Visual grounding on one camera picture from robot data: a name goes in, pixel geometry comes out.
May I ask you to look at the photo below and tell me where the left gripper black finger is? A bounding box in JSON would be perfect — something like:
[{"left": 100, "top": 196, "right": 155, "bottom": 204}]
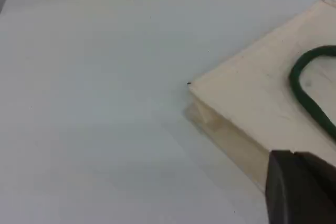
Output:
[
  {"left": 265, "top": 150, "right": 336, "bottom": 224},
  {"left": 293, "top": 151, "right": 336, "bottom": 203}
]

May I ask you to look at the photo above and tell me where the white handbag with green handle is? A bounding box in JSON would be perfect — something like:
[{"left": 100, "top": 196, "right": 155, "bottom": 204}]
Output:
[{"left": 183, "top": 0, "right": 336, "bottom": 196}]

